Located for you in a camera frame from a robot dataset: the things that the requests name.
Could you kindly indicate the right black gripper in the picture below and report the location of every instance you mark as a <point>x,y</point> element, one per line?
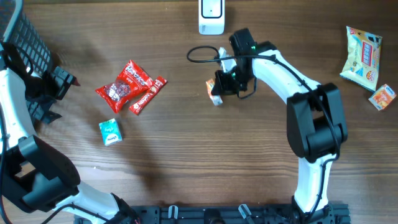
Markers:
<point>222,86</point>

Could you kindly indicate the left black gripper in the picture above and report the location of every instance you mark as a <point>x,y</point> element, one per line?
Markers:
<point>61,85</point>

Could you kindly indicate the red candy bag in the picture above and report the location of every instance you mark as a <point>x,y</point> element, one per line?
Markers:
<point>131,82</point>

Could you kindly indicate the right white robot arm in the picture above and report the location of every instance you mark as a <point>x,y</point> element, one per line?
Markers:
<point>316,125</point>

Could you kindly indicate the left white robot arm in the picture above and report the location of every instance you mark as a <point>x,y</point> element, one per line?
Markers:
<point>34,175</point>

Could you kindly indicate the white barcode scanner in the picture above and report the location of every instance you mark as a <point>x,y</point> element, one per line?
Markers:
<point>211,17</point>

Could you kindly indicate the red coffee stick sachet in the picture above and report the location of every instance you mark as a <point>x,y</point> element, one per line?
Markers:
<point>138,106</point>

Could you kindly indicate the teal tissue pack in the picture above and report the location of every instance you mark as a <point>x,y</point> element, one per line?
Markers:
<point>110,132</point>

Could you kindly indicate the yellow snack bag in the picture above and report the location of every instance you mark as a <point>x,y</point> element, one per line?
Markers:
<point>363,60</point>

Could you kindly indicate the black wire mesh basket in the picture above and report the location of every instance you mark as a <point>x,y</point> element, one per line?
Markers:
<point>17,29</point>

